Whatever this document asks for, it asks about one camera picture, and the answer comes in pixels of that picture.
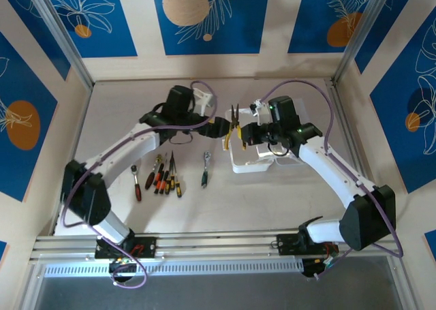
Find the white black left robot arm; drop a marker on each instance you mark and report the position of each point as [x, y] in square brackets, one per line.
[119, 153]

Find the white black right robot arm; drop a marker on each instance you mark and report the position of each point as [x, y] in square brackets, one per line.
[327, 167]

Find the aluminium side rail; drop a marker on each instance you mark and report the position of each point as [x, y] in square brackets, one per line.
[340, 112]

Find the aluminium frame post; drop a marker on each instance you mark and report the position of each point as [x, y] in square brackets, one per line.
[361, 34]
[58, 34]

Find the long aluminium base rail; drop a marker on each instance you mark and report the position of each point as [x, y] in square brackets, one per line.
[218, 245]

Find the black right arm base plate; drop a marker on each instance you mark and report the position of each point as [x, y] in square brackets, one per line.
[286, 244]

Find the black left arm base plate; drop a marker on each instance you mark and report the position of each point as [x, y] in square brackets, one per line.
[144, 247]

